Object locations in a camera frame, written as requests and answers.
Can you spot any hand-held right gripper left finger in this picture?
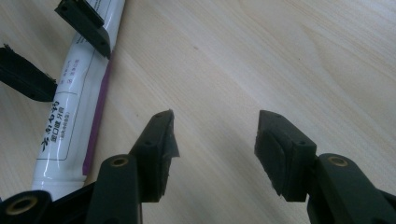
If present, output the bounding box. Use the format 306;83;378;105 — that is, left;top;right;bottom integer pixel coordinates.
128;108;181;203

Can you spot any white toothpaste tube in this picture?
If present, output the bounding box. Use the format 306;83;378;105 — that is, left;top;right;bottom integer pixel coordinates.
31;0;127;202

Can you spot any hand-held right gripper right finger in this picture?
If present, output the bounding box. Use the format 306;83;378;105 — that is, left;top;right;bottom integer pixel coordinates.
253;109;318;203

